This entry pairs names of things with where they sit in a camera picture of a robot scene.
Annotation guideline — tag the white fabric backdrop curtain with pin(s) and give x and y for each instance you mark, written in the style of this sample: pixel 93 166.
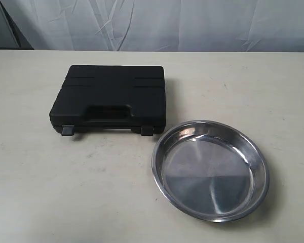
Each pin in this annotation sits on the white fabric backdrop curtain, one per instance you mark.
pixel 166 26

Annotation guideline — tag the black plastic tool case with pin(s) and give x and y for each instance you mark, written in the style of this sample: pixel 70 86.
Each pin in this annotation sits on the black plastic tool case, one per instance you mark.
pixel 101 97

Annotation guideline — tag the round stainless steel tray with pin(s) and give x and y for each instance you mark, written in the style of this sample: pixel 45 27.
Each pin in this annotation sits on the round stainless steel tray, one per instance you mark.
pixel 210 171

